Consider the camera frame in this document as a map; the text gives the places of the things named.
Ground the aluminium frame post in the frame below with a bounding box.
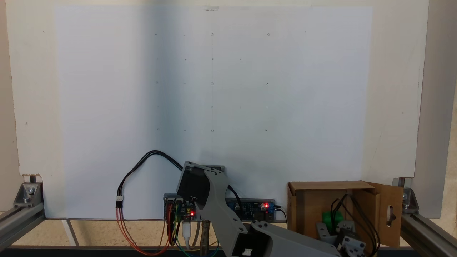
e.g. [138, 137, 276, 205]
[411, 0, 457, 220]
[0, 0, 21, 212]

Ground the aluminium frame rail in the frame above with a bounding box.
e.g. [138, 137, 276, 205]
[400, 211, 457, 257]
[0, 203, 46, 252]

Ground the open cardboard box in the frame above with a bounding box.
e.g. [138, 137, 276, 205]
[287, 180, 405, 257]

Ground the white USB cable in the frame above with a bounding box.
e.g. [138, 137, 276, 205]
[181, 221, 200, 250]

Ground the blue power circuit board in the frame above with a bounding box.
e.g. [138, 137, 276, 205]
[226, 198, 276, 222]

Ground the green die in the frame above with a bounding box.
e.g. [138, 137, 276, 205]
[322, 211, 344, 229]

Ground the orange wire bundle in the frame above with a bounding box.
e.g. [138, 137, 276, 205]
[115, 207, 172, 256]

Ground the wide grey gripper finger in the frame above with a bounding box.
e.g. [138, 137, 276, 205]
[337, 220, 356, 233]

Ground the large white paper sheet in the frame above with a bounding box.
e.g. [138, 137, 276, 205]
[54, 4, 373, 220]

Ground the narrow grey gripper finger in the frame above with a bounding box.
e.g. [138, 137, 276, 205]
[316, 221, 335, 245]

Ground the motor driver circuit board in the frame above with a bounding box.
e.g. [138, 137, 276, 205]
[163, 193, 197, 221]

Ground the red jumper wire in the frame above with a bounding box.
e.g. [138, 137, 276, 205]
[165, 203, 175, 247]

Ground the metal corner bracket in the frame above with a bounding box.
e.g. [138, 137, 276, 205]
[392, 177, 420, 215]
[13, 181, 44, 208]

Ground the black cable with white connector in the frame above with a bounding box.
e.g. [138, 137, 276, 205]
[115, 150, 186, 210]

